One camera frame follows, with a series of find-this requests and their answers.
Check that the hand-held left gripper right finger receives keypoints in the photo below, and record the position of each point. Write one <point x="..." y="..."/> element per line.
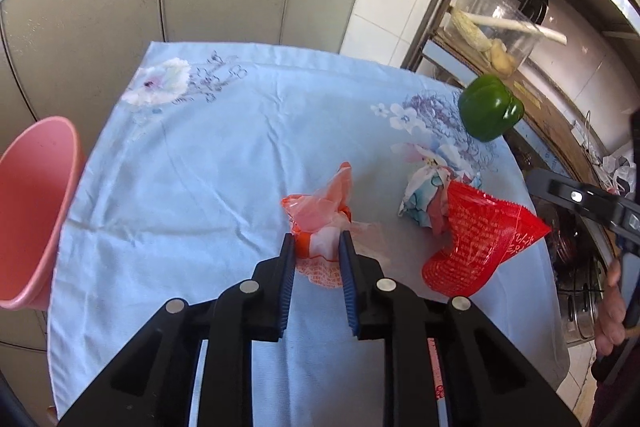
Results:
<point x="348" y="287"/>

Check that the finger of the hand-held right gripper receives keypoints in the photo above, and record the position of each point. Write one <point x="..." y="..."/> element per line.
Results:
<point x="575" y="197"/>

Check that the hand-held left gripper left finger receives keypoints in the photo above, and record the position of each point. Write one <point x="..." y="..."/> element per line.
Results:
<point x="286" y="287"/>

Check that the pink and red plastic bag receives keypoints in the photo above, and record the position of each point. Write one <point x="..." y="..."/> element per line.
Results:
<point x="320" y="217"/>

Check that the red printed plastic bag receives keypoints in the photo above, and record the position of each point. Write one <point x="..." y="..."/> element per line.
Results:
<point x="470" y="252"/>

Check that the pink plastic bin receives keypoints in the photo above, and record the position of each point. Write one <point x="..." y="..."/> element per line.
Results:
<point x="35" y="217"/>

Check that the person's right forearm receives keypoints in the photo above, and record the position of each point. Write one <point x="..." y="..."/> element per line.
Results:
<point x="615" y="387"/>

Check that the person's right hand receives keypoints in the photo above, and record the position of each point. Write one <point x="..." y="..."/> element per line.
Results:
<point x="612" y="312"/>

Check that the white plastic bag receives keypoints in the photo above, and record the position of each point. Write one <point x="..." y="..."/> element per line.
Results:
<point x="617" y="169"/>

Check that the white power strip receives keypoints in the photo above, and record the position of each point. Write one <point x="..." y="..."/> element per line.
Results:
<point x="580" y="132"/>

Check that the stainless steel pots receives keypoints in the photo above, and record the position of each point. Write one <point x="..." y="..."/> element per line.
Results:
<point x="575" y="312"/>

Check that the crumpled floral paper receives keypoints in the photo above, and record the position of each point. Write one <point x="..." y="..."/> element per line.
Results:
<point x="425" y="192"/>

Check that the pink red-printed paper bag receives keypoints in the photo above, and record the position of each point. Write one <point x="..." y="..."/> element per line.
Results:
<point x="436" y="372"/>

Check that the green bell pepper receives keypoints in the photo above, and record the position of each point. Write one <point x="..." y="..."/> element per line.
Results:
<point x="487" y="107"/>

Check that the light blue floral tablecloth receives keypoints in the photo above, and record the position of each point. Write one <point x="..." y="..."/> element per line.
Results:
<point x="200" y="187"/>

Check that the ginger root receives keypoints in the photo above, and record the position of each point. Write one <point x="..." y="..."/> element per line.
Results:
<point x="502" y="59"/>

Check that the white leek stalk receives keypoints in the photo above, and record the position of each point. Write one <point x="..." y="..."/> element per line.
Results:
<point x="530" y="29"/>

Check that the pale corn cob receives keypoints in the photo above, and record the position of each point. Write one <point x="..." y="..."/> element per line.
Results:
<point x="470" y="32"/>

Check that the clear glass jar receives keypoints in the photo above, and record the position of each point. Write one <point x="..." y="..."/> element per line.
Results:
<point x="500" y="12"/>

